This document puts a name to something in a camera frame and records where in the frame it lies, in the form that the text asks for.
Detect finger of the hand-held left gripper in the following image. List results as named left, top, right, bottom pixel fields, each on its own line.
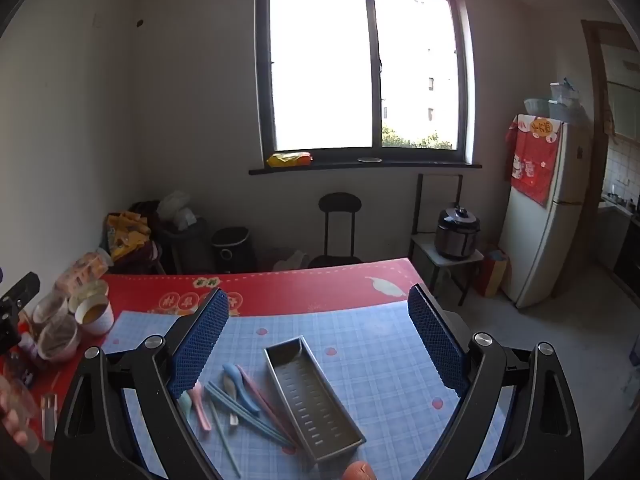
left=0, top=309, right=24, bottom=357
left=0, top=272, right=41, bottom=312

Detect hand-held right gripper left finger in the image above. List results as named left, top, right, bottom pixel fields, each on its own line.
left=50, top=287, right=236, bottom=480

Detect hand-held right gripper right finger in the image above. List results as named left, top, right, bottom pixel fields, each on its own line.
left=407, top=284, right=586, bottom=480

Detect blue spoon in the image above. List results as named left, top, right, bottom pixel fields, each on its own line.
left=222, top=362, right=262, bottom=416

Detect green spoon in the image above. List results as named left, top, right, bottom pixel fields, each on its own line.
left=177, top=388, right=196, bottom=424

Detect pink spoon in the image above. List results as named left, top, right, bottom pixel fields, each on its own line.
left=192, top=380, right=214, bottom=432

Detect metal utensil tray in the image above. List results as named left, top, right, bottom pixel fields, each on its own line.
left=263, top=335, right=367, bottom=472

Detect person's left hand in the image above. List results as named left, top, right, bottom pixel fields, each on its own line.
left=0, top=391, right=31, bottom=448

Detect clear plastic cup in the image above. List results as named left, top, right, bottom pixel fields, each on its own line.
left=37, top=313, right=82, bottom=364
left=31, top=290, right=69, bottom=325

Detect blue plaid table mat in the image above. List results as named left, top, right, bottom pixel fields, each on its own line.
left=102, top=300, right=508, bottom=480

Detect white paper bowl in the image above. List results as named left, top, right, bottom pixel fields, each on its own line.
left=74, top=294, right=116, bottom=337
left=67, top=279, right=110, bottom=312

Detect red paper bag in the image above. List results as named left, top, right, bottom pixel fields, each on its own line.
left=474, top=249, right=512, bottom=299

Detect small white side table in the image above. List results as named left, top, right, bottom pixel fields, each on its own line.
left=409, top=236, right=485, bottom=307

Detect dark grey bin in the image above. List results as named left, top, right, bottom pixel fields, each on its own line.
left=164, top=217, right=212, bottom=275

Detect dark red clothes pile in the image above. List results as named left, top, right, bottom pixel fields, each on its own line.
left=129, top=200, right=167, bottom=275

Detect black air fryer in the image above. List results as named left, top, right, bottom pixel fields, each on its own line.
left=210, top=227, right=252, bottom=275

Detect black electric pressure cooker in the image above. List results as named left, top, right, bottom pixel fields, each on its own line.
left=434, top=205, right=482, bottom=261

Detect yellow snack bags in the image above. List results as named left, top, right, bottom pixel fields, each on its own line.
left=103, top=211, right=152, bottom=262

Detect white floor item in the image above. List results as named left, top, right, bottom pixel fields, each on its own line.
left=272, top=249, right=309, bottom=274

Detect red printed table mat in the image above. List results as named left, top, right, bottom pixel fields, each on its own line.
left=27, top=257, right=427, bottom=456

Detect white refrigerator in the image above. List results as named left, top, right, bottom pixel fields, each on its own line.
left=497, top=119, right=595, bottom=310

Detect white plastic bag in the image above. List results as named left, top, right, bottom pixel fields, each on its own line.
left=157, top=190, right=197, bottom=231

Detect black round stool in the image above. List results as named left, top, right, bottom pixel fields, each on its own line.
left=307, top=192, right=364, bottom=269

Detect dark windowsill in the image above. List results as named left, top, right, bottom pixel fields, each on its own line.
left=248, top=162, right=484, bottom=176

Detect red printed cloth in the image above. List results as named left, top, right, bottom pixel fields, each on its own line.
left=504, top=113, right=559, bottom=207

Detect yellow packet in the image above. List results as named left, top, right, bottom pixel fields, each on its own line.
left=266, top=151, right=314, bottom=168

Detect kitchen counter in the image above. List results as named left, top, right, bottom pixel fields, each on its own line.
left=596, top=191, right=640, bottom=291

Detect clear plastic container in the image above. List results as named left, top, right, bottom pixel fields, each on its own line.
left=548, top=79, right=585, bottom=124

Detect window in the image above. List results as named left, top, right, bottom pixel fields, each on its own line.
left=255, top=0, right=476, bottom=167

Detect dark metal rack frame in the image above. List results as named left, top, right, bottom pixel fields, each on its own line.
left=415, top=173, right=464, bottom=241

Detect brown wooden door frame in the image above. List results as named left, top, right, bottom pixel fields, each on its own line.
left=580, top=19, right=640, bottom=281

